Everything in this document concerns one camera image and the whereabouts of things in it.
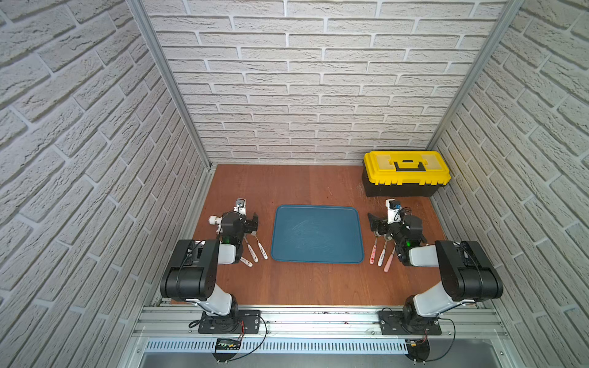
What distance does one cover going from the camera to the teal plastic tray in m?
0.91

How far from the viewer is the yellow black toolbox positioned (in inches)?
38.1

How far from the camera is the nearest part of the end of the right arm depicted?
33.4 inches

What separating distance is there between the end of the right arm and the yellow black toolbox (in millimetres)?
171

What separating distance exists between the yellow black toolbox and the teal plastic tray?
18cm
